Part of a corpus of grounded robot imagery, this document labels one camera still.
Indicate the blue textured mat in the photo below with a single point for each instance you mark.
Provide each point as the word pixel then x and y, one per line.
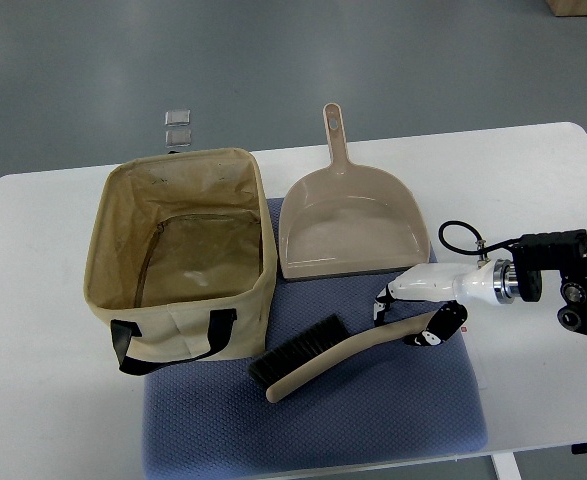
pixel 210 420

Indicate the pink hand broom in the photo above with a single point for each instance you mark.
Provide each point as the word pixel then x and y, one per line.
pixel 286 368

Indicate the pink dustpan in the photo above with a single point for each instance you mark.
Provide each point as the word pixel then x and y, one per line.
pixel 347 218

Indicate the lower floor socket plate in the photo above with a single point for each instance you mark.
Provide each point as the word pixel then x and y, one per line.
pixel 178 137

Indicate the yellow fabric bag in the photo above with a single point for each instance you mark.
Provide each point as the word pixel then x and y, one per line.
pixel 182 262

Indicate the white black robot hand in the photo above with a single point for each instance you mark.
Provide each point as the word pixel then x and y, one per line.
pixel 451 284

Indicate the wooden box corner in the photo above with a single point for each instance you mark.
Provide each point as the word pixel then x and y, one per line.
pixel 568 8

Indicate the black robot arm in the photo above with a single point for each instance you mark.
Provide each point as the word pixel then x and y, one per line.
pixel 532 254

